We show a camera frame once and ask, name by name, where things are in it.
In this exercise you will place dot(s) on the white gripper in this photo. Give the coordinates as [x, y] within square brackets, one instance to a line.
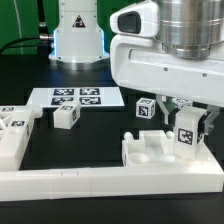
[138, 63]

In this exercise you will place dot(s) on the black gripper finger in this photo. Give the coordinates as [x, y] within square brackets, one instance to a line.
[212, 114]

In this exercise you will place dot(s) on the white chair seat part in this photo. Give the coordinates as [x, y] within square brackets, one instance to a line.
[154, 147]

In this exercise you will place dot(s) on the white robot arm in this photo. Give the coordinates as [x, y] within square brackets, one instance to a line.
[173, 48]

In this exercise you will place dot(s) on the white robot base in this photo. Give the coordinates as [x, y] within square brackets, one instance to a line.
[78, 39]

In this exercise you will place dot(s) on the white tagged cube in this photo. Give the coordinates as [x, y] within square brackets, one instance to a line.
[179, 102]
[145, 108]

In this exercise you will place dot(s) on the white tag sheet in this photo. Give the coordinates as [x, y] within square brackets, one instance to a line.
[88, 96]

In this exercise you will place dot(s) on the white U-shaped frame fence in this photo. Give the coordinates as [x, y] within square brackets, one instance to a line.
[202, 175]

